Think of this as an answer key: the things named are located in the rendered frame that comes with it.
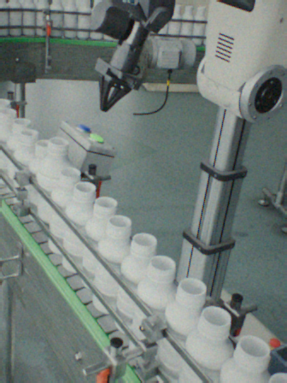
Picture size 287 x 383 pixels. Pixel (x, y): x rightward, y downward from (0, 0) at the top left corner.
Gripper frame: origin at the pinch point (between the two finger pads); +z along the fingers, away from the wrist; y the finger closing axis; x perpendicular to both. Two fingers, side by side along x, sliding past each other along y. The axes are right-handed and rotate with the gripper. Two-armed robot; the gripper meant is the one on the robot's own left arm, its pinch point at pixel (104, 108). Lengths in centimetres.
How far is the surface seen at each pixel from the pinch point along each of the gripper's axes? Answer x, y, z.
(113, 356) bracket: -25, 57, 18
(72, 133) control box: -3.3, -3.1, 8.5
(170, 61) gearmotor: 88, -90, -9
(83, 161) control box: -3.1, 4.6, 11.7
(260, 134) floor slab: 285, -184, 22
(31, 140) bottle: -17.6, 6.2, 9.3
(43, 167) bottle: -19.4, 16.9, 10.4
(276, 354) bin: 11, 58, 20
